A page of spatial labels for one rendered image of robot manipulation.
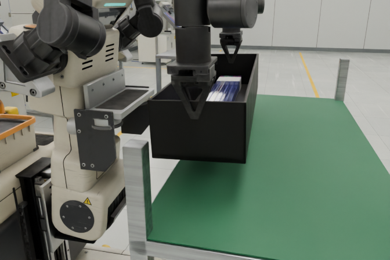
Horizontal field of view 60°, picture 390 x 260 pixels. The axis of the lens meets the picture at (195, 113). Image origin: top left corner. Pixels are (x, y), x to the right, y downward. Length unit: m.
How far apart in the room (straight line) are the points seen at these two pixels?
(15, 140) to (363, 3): 9.58
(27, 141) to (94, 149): 0.40
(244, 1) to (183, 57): 0.13
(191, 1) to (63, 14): 0.24
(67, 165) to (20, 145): 0.28
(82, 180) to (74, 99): 0.21
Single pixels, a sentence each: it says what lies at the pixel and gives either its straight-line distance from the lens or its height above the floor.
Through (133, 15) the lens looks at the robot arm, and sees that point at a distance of 1.10.
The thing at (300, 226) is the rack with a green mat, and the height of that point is 0.95.
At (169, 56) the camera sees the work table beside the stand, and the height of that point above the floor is 0.79.
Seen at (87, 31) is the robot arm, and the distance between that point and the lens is 0.68.
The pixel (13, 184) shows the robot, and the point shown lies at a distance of 1.13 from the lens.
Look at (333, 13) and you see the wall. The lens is 10.05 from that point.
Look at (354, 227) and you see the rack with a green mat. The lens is 0.62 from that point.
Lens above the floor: 1.29
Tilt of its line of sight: 18 degrees down
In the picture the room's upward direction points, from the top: straight up
